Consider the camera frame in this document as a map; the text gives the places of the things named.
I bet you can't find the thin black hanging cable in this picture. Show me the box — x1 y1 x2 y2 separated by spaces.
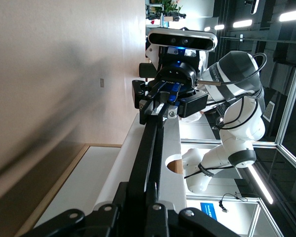
218 192 247 214

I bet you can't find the green leafy plant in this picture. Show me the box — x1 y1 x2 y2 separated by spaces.
160 0 187 19

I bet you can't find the blue sign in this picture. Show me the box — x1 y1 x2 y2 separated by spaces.
200 202 219 222

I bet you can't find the ceiling light strip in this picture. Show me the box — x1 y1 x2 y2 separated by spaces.
279 8 296 22
233 19 253 28

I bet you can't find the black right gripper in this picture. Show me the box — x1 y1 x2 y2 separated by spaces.
132 61 209 125

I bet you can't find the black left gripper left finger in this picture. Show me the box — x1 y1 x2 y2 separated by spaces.
21 181 151 237

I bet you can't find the aluminium frame profile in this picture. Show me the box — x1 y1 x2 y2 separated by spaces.
249 34 296 237

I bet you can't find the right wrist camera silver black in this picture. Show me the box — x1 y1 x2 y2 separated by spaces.
148 28 218 53

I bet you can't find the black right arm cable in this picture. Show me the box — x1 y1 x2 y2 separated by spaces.
197 52 267 131

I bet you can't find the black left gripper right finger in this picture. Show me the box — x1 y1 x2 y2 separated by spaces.
148 182 241 237

